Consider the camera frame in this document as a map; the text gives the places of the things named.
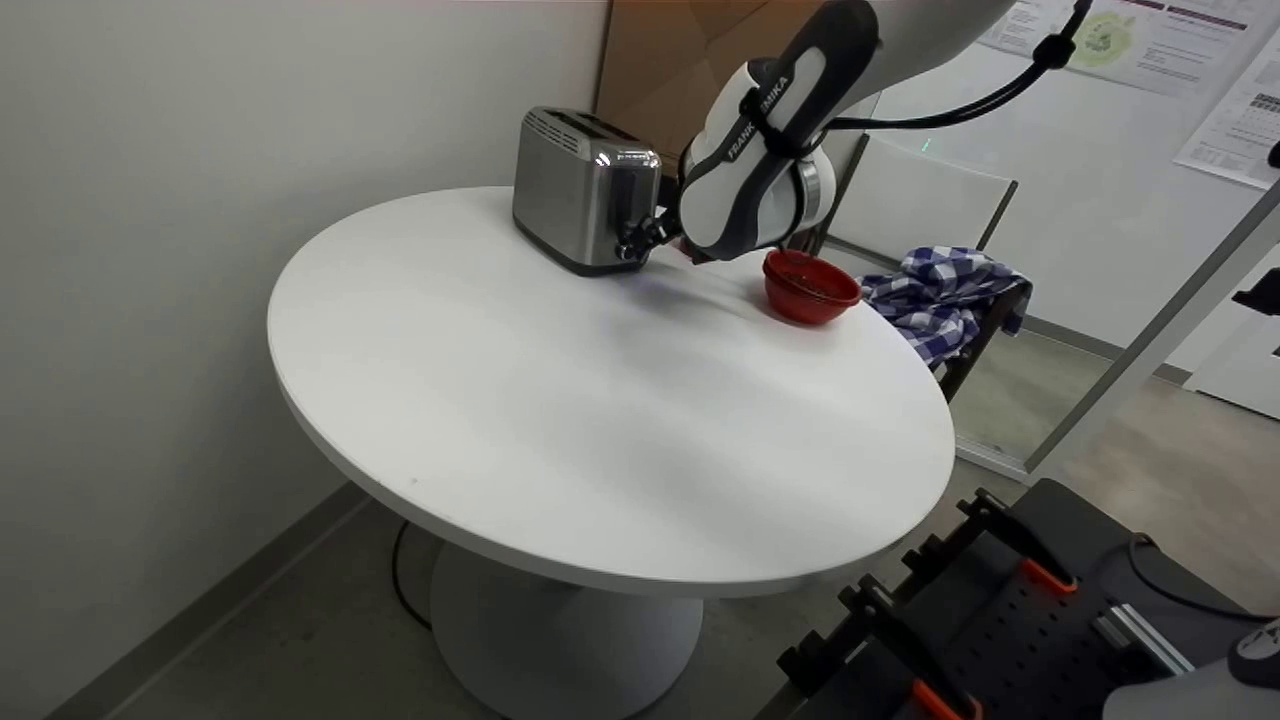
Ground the red bowl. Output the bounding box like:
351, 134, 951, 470
762, 245, 870, 332

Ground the white panel with black frame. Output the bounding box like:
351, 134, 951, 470
791, 128, 1026, 273

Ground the narrow wall poster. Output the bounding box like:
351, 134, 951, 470
1177, 31, 1280, 190

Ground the wide wall poster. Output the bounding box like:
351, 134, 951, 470
976, 0, 1280, 98

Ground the black stand under cloth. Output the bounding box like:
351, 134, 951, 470
932, 275, 1042, 402

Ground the white table pedestal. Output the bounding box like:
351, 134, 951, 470
426, 536, 707, 720

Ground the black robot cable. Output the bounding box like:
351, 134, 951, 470
825, 0, 1102, 134

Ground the aluminium rail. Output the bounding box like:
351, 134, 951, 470
1092, 597, 1200, 680

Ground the black clamp with orange tip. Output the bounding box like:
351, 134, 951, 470
951, 484, 1085, 605
836, 576, 989, 720

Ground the blue white checkered cloth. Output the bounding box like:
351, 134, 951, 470
862, 245, 1035, 375

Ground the grey metal pole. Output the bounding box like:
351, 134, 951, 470
1019, 175, 1280, 480

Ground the thin black cart cable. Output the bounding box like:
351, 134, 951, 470
1125, 530, 1269, 618

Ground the stainless steel toaster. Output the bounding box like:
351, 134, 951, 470
509, 102, 668, 281

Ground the black floor cable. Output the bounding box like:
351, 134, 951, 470
387, 515, 441, 634

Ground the black perforated cart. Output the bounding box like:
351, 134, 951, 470
765, 475, 1280, 720

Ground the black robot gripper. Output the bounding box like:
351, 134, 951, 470
611, 196, 697, 273

